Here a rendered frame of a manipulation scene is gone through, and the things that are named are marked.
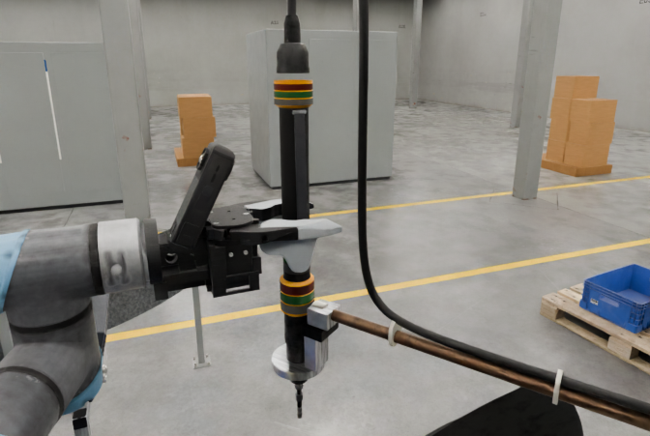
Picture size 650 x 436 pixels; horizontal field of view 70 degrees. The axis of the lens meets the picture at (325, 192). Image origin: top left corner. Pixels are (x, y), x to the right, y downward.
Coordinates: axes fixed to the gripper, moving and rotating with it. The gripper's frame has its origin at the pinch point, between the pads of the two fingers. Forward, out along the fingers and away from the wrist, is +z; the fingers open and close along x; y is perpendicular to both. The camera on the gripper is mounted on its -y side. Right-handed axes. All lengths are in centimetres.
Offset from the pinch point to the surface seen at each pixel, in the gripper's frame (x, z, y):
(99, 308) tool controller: -68, -34, 43
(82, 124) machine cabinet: -599, -85, 58
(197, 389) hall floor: -188, -4, 166
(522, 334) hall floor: -162, 215, 166
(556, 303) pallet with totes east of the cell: -166, 249, 152
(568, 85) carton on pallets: -531, 651, 22
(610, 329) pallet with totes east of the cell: -128, 254, 152
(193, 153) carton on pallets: -802, 67, 143
